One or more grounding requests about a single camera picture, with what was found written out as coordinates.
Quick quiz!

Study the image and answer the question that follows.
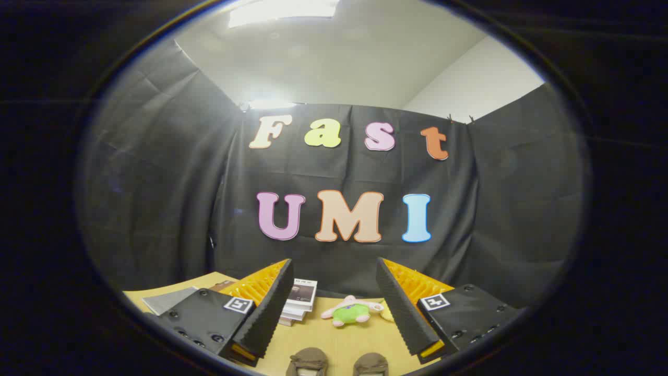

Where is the grey fabric storage box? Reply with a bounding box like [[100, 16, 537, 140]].
[[142, 286, 200, 316]]

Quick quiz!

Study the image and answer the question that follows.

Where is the black backdrop cloth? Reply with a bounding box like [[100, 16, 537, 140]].
[[76, 39, 588, 309]]

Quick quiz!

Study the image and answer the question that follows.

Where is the white portrait cover book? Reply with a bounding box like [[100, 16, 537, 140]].
[[287, 278, 318, 309]]

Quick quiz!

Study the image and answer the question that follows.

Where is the brown fuzzy shoe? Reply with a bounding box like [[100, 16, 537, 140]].
[[353, 352, 390, 376], [285, 347, 329, 376]]

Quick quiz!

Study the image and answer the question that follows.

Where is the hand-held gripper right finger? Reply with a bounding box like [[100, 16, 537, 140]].
[[376, 257, 523, 365]]

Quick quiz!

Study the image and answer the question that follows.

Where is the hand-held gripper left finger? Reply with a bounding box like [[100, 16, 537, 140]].
[[156, 258, 295, 368]]

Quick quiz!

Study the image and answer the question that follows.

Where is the green and pink plush toy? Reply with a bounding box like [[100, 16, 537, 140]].
[[321, 295, 385, 328]]

